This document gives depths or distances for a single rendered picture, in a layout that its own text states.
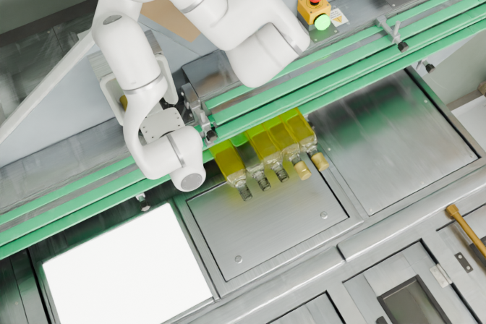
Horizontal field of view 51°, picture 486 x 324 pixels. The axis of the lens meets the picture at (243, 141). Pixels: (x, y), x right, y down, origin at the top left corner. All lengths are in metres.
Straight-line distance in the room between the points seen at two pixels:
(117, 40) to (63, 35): 1.14
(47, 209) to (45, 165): 0.13
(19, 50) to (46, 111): 0.69
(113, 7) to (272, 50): 0.32
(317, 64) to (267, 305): 0.69
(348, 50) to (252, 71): 0.52
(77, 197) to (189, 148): 0.51
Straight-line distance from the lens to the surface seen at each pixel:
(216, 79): 1.42
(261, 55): 1.04
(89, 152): 1.49
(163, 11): 1.26
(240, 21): 0.99
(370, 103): 1.77
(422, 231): 1.59
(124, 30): 0.94
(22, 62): 2.05
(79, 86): 1.39
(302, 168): 1.42
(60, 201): 1.48
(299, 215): 1.52
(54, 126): 1.49
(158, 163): 1.04
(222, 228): 1.51
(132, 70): 0.96
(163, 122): 1.22
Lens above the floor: 1.64
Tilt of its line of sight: 27 degrees down
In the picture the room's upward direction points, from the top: 149 degrees clockwise
